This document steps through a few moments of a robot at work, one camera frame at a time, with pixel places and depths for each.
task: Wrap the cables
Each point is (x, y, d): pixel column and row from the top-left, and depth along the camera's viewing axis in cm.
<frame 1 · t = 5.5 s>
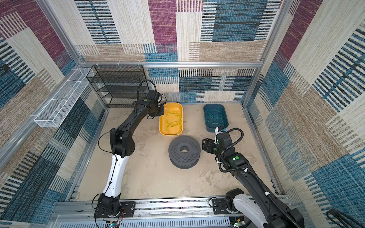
left hand: (162, 110, 101), fingers closed
right hand: (206, 144, 81), fingers open
teal plastic tray: (210, 127, 101), point 6 cm above the table

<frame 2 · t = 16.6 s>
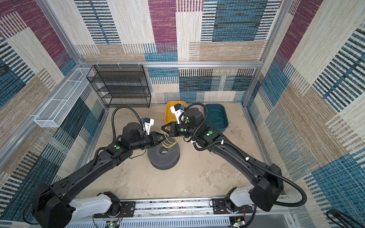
left hand: (167, 135, 73), fingers closed
right hand: (161, 131, 68), fingers closed
the named things where they were.

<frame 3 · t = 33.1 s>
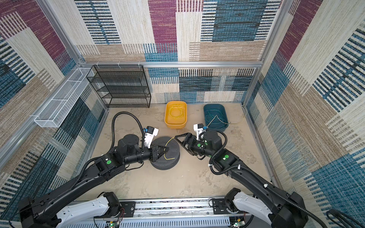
left hand: (169, 147, 66), fingers closed
right hand: (177, 143, 69), fingers open
the named things where they were.

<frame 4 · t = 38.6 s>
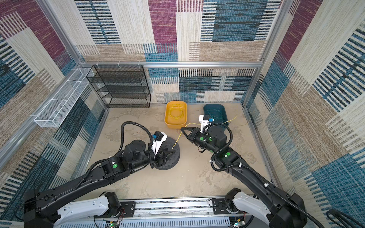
left hand: (171, 146, 67), fingers open
right hand: (179, 131, 68), fingers closed
the named things where they were.

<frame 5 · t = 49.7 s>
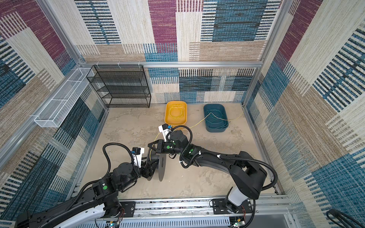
left hand: (154, 158, 74), fingers open
right hand: (147, 148, 73), fingers closed
the named things where they were.

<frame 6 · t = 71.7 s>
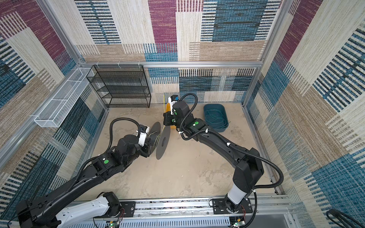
left hand: (150, 139, 73), fingers closed
right hand: (164, 115, 77), fingers closed
the named things where they were.

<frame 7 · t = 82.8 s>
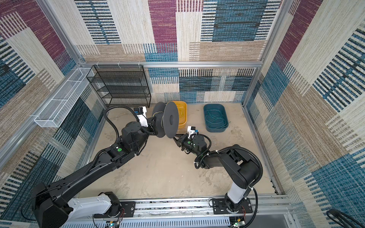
left hand: (155, 115, 71), fingers closed
right hand: (169, 136, 82), fingers closed
the named things where they were.

